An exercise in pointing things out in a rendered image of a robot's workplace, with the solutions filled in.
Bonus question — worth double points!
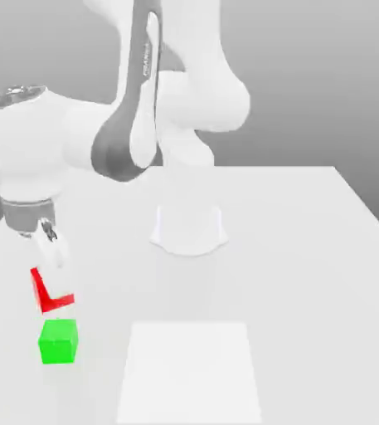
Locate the small green cube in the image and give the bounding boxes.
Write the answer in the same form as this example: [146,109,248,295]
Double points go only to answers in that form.
[37,318,80,365]

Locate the small red cube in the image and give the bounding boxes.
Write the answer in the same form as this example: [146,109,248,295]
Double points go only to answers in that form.
[29,266,76,315]

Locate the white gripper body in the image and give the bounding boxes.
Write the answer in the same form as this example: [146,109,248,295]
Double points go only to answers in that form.
[35,229,75,300]

